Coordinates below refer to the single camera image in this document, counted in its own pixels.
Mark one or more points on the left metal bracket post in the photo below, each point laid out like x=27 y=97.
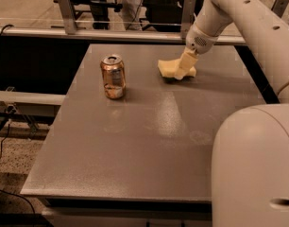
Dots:
x=68 y=16

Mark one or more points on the horizontal metal rail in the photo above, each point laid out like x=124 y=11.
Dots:
x=99 y=35

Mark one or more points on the right metal bracket post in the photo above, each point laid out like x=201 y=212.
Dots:
x=279 y=7

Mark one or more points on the orange soda can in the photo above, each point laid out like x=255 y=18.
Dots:
x=113 y=75

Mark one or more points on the metal bracket post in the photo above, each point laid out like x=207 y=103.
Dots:
x=68 y=16
x=279 y=7
x=187 y=17

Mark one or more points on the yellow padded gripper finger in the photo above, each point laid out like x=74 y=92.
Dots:
x=186 y=64

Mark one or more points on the yellow sponge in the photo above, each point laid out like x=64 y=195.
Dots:
x=168 y=68

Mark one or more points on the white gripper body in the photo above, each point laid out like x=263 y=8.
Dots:
x=198 y=42

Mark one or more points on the middle metal bracket post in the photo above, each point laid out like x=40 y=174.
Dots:
x=187 y=17

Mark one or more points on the black office chair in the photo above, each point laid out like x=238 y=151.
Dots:
x=166 y=15

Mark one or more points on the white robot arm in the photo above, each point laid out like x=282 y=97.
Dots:
x=250 y=153

